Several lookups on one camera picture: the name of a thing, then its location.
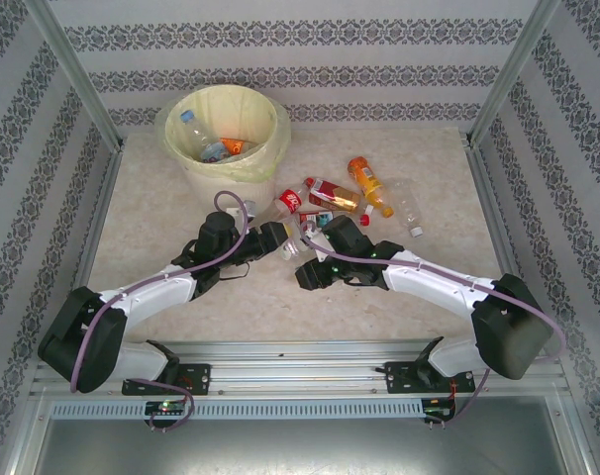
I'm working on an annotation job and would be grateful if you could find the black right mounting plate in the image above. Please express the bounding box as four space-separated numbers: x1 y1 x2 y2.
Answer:
376 360 459 396

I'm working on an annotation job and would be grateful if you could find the orange juice bottle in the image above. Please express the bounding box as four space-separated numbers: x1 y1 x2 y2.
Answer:
348 155 395 219

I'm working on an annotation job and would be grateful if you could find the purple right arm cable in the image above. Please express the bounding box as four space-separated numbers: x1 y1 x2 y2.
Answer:
299 221 568 428

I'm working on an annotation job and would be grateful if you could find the blue cap bottle colourful label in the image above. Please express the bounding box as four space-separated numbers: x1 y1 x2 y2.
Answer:
179 111 227 164

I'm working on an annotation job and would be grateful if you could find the aluminium side rail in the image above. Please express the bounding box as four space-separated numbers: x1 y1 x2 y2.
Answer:
66 145 126 298
466 141 519 283

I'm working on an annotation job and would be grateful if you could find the right aluminium side rail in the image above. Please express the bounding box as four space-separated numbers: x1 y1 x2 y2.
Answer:
466 141 519 283

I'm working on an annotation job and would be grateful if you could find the grey slotted cable duct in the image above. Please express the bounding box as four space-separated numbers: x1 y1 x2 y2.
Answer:
50 398 426 421

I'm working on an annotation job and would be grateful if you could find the black mounting plate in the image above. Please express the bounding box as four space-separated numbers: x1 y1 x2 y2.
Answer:
121 363 212 396
376 360 459 396

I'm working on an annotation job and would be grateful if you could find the orange label bottle tan cap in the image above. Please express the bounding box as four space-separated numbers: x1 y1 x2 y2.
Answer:
219 138 256 157

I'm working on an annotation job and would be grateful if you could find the metal lower panel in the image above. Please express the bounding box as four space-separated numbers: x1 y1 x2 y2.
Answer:
32 418 578 475

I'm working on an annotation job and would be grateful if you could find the white plastic bin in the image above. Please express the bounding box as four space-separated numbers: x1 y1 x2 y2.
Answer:
180 162 276 219

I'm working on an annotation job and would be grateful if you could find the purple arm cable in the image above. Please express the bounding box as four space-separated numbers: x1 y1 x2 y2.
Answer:
69 190 250 432
299 221 568 428

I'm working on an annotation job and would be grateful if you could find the aluminium frame post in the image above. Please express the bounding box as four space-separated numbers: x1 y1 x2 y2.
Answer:
22 0 126 149
466 0 561 145

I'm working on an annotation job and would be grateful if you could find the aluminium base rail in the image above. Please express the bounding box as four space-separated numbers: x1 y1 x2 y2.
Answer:
30 338 566 398

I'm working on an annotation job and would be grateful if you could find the right aluminium frame post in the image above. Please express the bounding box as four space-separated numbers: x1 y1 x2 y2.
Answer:
466 0 561 145

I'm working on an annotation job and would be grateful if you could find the left circuit board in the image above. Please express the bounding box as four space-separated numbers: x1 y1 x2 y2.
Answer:
145 400 188 416

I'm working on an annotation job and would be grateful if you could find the red juice carton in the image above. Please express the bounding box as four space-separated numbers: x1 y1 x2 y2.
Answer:
307 178 361 214

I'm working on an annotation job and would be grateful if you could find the yellow-lined waste bin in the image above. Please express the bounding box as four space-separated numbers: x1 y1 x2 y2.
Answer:
155 83 292 183

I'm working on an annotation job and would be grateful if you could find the left aluminium frame post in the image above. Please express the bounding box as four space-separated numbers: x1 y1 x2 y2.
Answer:
22 0 126 149

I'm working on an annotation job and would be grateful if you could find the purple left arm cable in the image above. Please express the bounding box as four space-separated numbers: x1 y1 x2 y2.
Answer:
69 190 250 432

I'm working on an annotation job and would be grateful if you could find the left aluminium side rail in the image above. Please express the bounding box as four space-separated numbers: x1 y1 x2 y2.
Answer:
66 145 126 298

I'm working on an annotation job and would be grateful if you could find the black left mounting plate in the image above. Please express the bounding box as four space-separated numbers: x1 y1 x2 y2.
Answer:
121 363 212 396

